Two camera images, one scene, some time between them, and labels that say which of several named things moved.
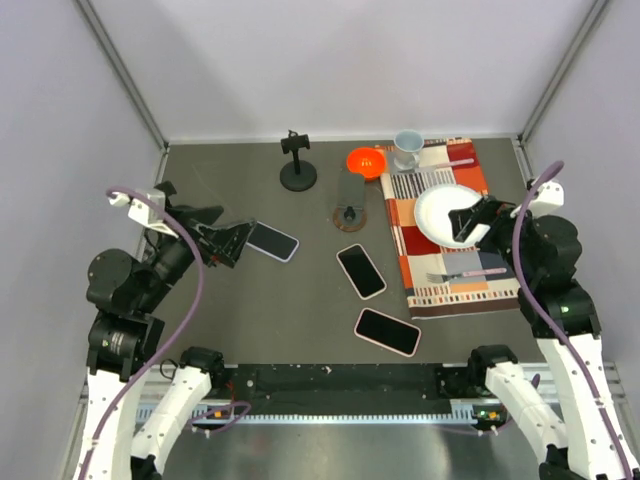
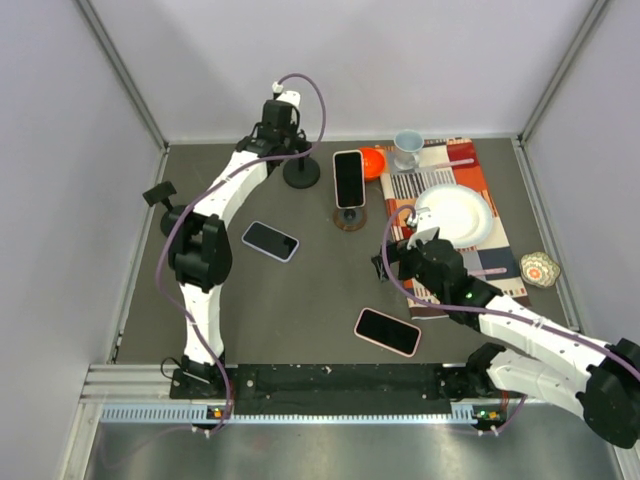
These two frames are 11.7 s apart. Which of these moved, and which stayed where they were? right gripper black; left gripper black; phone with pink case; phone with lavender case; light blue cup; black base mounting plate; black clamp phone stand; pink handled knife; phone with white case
Moved: right gripper black; phone with white case; left gripper black
Stayed: phone with pink case; pink handled knife; black clamp phone stand; light blue cup; black base mounting plate; phone with lavender case
